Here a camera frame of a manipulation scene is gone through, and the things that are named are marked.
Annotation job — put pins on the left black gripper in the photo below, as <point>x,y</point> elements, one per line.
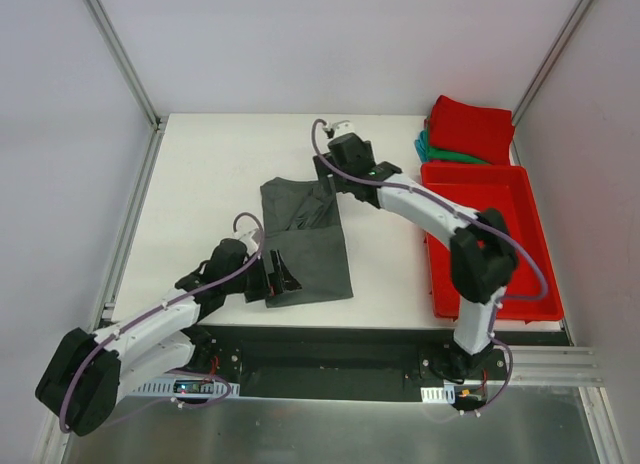
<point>270,277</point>

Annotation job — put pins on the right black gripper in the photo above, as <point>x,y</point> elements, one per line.
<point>325,171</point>

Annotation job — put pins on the dark grey t shirt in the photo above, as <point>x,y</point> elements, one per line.
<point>302,222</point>

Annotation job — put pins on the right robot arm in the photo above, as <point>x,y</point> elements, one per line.
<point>482,257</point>

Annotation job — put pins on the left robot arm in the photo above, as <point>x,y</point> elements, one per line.
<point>90,372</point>

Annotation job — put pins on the folded teal t shirt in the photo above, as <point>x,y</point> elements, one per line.
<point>421,145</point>

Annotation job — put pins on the folded green t shirt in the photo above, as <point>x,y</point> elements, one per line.
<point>436,154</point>

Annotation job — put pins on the folded red t shirt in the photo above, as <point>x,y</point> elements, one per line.
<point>482,132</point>

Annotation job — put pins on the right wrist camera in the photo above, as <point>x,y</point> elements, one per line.
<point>348,151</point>

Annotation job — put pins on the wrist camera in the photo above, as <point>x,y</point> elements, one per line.
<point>348,151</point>
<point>231,254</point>

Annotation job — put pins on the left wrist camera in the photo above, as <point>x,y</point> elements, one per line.
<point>231,254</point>

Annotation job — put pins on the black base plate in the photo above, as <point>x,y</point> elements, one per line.
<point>378,365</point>

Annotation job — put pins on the left white cable duct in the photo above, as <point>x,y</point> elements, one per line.
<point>186,388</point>

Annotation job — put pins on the white cable duct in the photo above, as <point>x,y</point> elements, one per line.
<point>186,388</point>
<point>438,395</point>

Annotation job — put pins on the left aluminium frame post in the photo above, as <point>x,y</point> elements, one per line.
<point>108,32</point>

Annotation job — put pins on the aluminium frame post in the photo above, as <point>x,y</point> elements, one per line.
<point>108,32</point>
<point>560,43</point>

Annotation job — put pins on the right white cable duct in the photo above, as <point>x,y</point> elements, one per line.
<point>438,395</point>

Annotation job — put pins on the front aluminium rail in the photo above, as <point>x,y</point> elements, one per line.
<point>524,365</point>

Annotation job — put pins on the right aluminium frame post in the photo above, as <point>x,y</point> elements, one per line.
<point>560,43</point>

